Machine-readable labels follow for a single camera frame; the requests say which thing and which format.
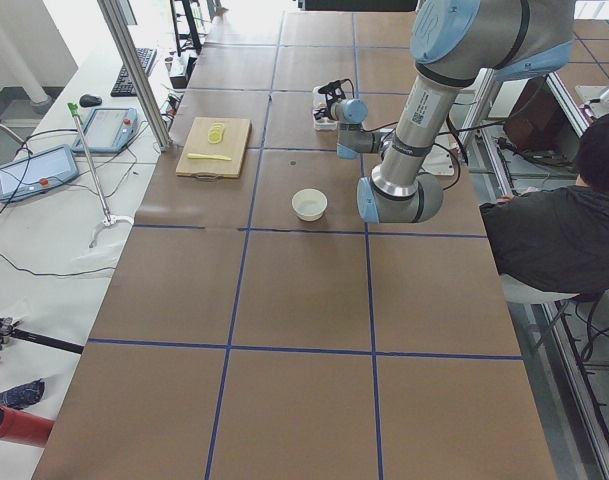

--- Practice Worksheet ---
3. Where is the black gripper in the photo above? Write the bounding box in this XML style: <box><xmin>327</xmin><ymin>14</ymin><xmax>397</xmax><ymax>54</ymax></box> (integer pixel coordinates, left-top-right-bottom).
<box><xmin>325</xmin><ymin>89</ymin><xmax>345</xmax><ymax>120</ymax></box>

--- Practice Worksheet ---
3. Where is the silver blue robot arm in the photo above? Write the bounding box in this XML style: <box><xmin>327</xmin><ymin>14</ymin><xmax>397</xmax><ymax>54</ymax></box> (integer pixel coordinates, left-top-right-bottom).
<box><xmin>326</xmin><ymin>1</ymin><xmax>575</xmax><ymax>224</ymax></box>

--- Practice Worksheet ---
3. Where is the clear plastic egg box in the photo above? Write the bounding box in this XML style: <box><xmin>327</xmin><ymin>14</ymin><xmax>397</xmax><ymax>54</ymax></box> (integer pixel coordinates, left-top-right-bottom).
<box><xmin>311</xmin><ymin>86</ymin><xmax>337</xmax><ymax>131</ymax></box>

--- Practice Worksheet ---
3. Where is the white ceramic bowl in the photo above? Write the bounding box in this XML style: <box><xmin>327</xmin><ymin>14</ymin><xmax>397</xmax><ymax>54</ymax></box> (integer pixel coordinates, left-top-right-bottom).
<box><xmin>291</xmin><ymin>188</ymin><xmax>328</xmax><ymax>222</ymax></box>

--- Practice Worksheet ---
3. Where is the wooden cutting board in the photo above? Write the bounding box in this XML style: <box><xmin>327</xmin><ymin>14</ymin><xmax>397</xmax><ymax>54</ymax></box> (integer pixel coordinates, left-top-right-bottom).
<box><xmin>175</xmin><ymin>117</ymin><xmax>251</xmax><ymax>178</ymax></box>

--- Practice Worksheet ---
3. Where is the yellow plastic knife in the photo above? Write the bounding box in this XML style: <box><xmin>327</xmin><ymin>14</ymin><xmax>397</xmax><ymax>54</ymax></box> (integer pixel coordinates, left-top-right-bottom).
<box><xmin>186</xmin><ymin>153</ymin><xmax>232</xmax><ymax>161</ymax></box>

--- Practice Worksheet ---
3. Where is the black keyboard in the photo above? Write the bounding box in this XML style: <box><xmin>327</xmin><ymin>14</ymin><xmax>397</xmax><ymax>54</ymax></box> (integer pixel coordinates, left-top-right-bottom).
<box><xmin>109</xmin><ymin>47</ymin><xmax>159</xmax><ymax>98</ymax></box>

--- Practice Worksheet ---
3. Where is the far teach pendant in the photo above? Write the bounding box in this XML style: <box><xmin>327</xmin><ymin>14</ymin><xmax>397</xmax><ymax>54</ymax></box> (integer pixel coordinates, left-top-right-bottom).
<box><xmin>74</xmin><ymin>107</ymin><xmax>138</xmax><ymax>155</ymax></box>

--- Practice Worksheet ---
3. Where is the teach pendant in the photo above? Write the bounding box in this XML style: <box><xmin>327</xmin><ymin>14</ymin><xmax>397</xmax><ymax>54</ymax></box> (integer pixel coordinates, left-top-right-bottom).
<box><xmin>0</xmin><ymin>145</ymin><xmax>79</xmax><ymax>203</ymax></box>
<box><xmin>74</xmin><ymin>107</ymin><xmax>138</xmax><ymax>155</ymax></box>

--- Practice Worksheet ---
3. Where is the black computer mouse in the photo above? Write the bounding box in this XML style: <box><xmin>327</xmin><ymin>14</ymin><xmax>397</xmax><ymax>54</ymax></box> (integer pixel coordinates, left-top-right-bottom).
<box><xmin>79</xmin><ymin>94</ymin><xmax>103</xmax><ymax>108</ymax></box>

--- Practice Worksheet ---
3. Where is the grabber stick with green tip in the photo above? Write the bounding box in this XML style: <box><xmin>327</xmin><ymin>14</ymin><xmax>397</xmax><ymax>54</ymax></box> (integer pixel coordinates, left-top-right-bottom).
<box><xmin>67</xmin><ymin>102</ymin><xmax>134</xmax><ymax>248</ymax></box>

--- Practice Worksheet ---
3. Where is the seated person in black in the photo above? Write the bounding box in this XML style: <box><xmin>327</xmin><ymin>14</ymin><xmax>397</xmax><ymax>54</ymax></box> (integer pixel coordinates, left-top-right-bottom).
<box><xmin>479</xmin><ymin>114</ymin><xmax>609</xmax><ymax>294</ymax></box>

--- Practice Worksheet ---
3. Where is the near teach pendant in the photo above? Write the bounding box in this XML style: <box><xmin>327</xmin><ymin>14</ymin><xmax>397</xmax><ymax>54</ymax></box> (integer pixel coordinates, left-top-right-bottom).
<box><xmin>0</xmin><ymin>145</ymin><xmax>79</xmax><ymax>203</ymax></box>

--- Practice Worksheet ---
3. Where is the red cylinder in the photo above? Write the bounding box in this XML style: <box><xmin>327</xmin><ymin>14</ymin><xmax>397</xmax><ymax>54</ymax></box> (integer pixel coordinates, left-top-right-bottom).
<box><xmin>0</xmin><ymin>405</ymin><xmax>54</xmax><ymax>448</ymax></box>

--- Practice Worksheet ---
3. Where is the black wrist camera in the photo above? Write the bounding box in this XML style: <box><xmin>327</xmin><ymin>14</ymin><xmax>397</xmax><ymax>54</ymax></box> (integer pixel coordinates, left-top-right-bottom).
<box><xmin>318</xmin><ymin>78</ymin><xmax>354</xmax><ymax>99</ymax></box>

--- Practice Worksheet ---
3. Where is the aluminium frame post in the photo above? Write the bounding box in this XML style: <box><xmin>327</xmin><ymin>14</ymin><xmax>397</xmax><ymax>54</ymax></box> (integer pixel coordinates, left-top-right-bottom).
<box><xmin>97</xmin><ymin>0</ymin><xmax>172</xmax><ymax>152</ymax></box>

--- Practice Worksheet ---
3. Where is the black camera tripod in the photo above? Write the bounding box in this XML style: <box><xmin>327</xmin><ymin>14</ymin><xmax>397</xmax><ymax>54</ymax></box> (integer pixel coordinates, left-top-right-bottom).
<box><xmin>0</xmin><ymin>317</ymin><xmax>84</xmax><ymax>355</ymax></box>

